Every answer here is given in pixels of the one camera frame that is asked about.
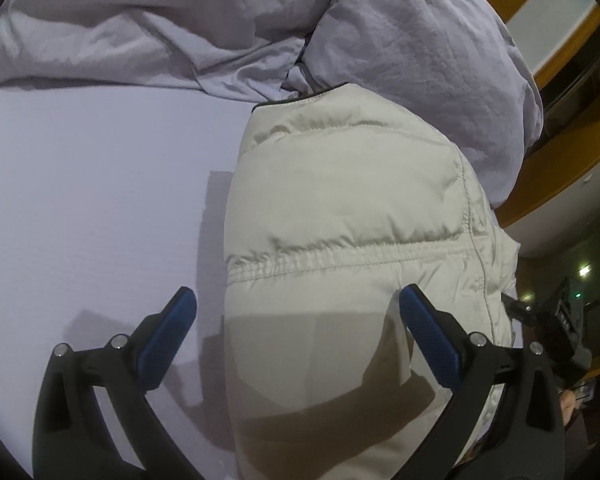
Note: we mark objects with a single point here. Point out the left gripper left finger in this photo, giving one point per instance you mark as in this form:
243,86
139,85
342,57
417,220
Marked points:
71,439

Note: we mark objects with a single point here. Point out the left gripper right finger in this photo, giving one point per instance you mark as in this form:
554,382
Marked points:
503,420

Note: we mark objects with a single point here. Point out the white puffer jacket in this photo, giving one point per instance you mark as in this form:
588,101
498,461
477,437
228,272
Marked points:
338,202

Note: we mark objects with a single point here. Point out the person's right hand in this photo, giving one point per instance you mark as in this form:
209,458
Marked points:
568,405

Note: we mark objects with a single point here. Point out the lavender bed sheet mattress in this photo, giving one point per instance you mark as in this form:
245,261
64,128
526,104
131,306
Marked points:
111,199

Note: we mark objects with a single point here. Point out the right lavender pillow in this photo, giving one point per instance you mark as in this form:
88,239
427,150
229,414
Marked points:
451,62

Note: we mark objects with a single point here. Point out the lavender pillow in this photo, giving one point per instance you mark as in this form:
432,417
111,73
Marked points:
234,49
451,62

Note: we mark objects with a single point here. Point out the left lavender pillow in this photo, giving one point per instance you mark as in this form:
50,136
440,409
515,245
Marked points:
234,49

